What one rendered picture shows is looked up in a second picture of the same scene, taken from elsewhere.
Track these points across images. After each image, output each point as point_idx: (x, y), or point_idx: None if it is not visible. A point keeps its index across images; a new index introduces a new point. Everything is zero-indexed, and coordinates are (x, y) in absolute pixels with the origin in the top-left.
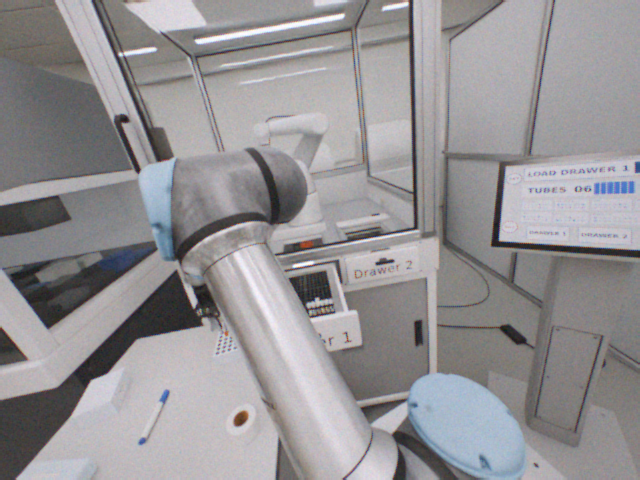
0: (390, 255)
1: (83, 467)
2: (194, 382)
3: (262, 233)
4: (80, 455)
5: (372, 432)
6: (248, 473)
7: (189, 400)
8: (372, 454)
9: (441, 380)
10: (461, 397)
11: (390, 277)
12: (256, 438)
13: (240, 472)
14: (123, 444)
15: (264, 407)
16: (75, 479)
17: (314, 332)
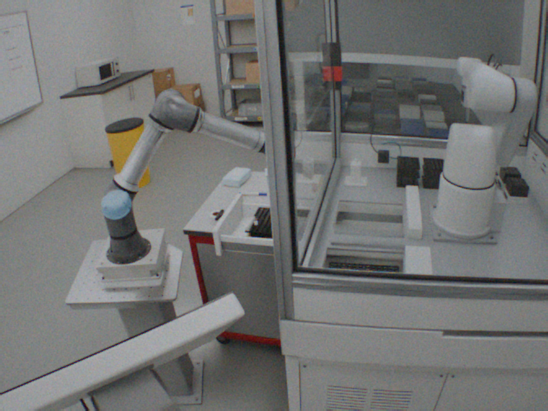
0: None
1: (235, 180)
2: (267, 203)
3: (151, 122)
4: (250, 181)
5: (123, 179)
6: (196, 223)
7: (254, 203)
8: (119, 177)
9: (122, 199)
10: (116, 200)
11: None
12: (209, 224)
13: (199, 221)
14: (245, 190)
15: None
16: (232, 180)
17: (136, 153)
